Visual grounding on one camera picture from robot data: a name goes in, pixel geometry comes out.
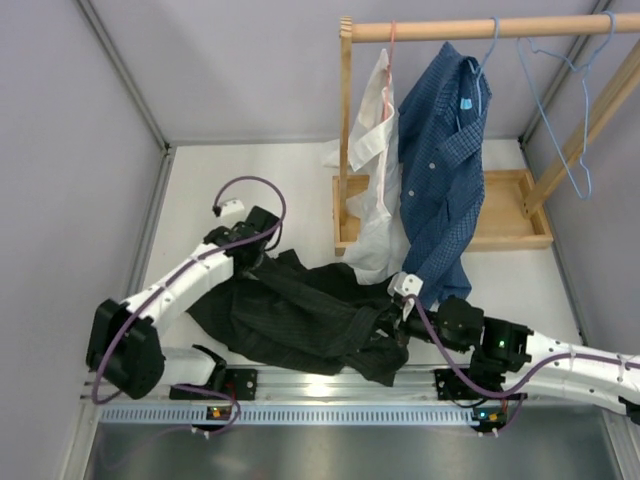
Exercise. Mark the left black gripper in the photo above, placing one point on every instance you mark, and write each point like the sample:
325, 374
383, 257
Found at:
234, 228

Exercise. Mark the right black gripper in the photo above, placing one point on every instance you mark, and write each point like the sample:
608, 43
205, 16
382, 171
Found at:
400, 328

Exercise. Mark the black pinstripe shirt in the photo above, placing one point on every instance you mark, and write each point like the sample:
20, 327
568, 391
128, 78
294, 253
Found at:
315, 320

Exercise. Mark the blue wire hanger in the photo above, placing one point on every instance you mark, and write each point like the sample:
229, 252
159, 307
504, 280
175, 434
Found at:
560, 100

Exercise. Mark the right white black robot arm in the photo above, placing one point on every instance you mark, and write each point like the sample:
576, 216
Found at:
498, 359

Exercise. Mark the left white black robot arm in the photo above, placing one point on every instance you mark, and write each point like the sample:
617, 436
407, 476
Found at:
125, 342

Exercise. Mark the white shirt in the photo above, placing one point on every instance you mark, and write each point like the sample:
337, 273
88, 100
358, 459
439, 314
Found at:
381, 244

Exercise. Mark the blue checked shirt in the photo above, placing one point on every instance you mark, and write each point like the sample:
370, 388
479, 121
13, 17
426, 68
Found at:
442, 184

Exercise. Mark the blue hanger holding shirt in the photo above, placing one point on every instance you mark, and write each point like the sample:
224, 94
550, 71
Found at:
483, 95

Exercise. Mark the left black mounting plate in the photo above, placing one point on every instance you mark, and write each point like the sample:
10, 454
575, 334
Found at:
238, 383

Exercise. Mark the wooden clothes rack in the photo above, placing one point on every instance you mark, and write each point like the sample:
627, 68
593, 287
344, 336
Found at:
512, 217

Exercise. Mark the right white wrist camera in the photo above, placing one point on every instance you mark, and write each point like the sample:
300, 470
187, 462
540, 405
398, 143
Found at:
403, 289

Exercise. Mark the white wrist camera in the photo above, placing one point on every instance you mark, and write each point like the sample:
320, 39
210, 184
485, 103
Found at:
403, 289
229, 208

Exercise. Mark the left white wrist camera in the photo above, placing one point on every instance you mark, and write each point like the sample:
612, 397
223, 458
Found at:
229, 208

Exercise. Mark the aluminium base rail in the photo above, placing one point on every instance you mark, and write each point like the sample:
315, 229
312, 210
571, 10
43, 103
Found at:
416, 384

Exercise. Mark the grey slotted cable duct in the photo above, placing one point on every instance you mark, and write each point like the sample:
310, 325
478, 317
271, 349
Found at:
352, 415

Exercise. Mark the pink wire hanger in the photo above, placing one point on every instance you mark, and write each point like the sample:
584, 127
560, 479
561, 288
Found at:
387, 91

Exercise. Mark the left aluminium frame post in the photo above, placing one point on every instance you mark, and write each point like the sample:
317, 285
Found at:
91, 16

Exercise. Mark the aluminium frame post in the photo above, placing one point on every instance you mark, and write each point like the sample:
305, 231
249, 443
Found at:
575, 54
91, 16

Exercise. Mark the right aluminium frame post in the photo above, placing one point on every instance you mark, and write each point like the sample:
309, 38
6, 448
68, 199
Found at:
575, 54

